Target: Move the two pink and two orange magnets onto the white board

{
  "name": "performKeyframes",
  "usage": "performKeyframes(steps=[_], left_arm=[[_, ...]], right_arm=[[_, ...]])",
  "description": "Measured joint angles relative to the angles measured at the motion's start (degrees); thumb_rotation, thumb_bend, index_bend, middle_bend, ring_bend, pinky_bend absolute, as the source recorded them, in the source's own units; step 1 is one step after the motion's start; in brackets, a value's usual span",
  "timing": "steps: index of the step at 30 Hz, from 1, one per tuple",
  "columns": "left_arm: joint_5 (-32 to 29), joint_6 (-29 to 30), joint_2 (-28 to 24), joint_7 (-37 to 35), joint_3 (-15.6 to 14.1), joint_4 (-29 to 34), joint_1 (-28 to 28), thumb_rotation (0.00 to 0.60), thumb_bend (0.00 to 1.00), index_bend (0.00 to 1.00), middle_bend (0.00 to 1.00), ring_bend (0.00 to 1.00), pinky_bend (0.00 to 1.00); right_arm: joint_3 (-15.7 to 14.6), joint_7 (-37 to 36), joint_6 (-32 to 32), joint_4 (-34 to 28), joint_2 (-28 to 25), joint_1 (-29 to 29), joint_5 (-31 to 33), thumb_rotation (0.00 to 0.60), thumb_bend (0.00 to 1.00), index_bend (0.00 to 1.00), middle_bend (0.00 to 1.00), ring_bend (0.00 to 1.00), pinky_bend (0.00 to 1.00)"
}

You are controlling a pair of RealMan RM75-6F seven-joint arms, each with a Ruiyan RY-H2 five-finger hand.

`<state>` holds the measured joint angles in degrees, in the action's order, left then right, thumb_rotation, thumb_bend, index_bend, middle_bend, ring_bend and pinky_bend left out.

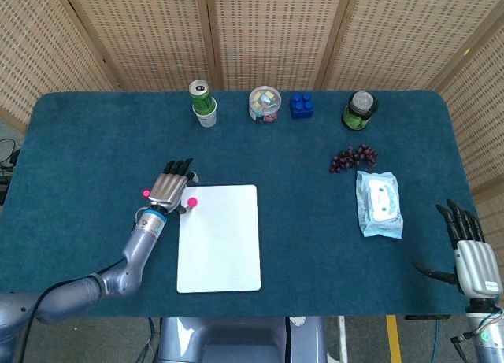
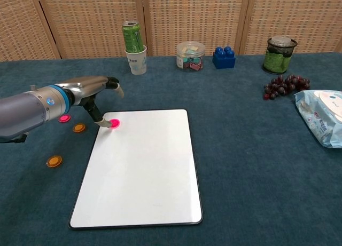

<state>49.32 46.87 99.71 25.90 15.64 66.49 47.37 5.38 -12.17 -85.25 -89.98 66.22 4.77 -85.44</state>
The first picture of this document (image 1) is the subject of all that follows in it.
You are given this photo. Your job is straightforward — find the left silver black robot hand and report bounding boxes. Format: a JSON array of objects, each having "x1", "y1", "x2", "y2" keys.
[{"x1": 146, "y1": 157, "x2": 201, "y2": 215}]

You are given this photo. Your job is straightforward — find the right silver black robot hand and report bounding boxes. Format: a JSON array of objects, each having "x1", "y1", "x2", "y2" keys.
[{"x1": 412, "y1": 198, "x2": 504, "y2": 300}]

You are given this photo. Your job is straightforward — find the white magnetic board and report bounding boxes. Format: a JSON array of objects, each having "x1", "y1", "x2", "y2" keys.
[{"x1": 176, "y1": 183, "x2": 262, "y2": 294}]

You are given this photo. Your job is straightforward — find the white paper cup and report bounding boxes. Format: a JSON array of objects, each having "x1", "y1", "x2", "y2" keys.
[{"x1": 191, "y1": 98, "x2": 219, "y2": 128}]

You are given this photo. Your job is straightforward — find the green drink can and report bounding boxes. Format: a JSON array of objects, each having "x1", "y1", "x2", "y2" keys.
[{"x1": 188, "y1": 80, "x2": 214, "y2": 113}]

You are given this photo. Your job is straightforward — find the light blue wet wipes pack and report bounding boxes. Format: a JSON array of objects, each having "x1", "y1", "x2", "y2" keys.
[{"x1": 355, "y1": 170, "x2": 405, "y2": 239}]

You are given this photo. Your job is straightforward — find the clear jar of binder clips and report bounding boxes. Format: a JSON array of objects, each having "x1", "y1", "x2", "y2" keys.
[{"x1": 247, "y1": 85, "x2": 284, "y2": 124}]

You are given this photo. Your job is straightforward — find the white pole under table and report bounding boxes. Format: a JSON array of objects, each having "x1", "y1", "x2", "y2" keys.
[{"x1": 337, "y1": 316, "x2": 350, "y2": 363}]

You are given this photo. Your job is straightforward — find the blue building block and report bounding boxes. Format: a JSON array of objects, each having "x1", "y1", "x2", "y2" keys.
[{"x1": 289, "y1": 92, "x2": 316, "y2": 120}]

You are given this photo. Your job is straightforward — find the teal table cloth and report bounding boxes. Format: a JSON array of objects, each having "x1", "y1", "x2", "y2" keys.
[{"x1": 0, "y1": 89, "x2": 480, "y2": 319}]

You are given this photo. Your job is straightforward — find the dark red grape bunch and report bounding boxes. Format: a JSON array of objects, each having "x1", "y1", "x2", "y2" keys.
[{"x1": 328, "y1": 143, "x2": 380, "y2": 175}]

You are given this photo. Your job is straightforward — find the grey-blue robot torso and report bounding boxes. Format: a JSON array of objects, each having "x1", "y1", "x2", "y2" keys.
[{"x1": 157, "y1": 317, "x2": 328, "y2": 363}]

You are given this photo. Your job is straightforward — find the green jar with black mesh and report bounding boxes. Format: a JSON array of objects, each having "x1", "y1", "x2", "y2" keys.
[{"x1": 340, "y1": 91, "x2": 380, "y2": 133}]

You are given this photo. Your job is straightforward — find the woven wooden folding screen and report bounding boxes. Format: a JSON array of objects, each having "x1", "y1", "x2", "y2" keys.
[{"x1": 0, "y1": 0, "x2": 504, "y2": 257}]

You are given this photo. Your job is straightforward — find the black cables on floor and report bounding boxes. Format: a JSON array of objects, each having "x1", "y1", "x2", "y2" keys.
[{"x1": 0, "y1": 138, "x2": 21, "y2": 206}]

